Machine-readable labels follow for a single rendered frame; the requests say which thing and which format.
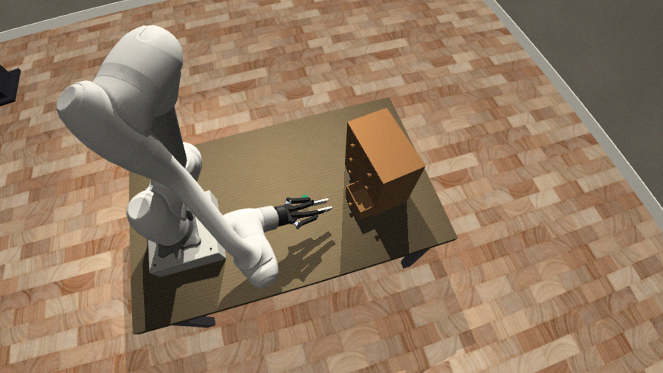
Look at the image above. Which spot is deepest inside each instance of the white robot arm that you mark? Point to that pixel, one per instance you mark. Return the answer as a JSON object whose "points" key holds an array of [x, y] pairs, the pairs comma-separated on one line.
{"points": [[135, 91]]}

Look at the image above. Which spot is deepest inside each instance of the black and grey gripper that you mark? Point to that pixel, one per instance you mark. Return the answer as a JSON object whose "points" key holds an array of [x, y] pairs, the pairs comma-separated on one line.
{"points": [[292, 213]]}

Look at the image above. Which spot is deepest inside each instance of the orange-brown wooden chest of drawers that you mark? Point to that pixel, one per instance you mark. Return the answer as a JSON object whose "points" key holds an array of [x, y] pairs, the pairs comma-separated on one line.
{"points": [[392, 156]]}

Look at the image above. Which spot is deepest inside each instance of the brown wooden drawer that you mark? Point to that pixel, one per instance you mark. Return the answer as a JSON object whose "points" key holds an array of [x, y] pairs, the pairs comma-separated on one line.
{"points": [[351, 170], [369, 187], [371, 174], [353, 158], [354, 144], [359, 199]]}

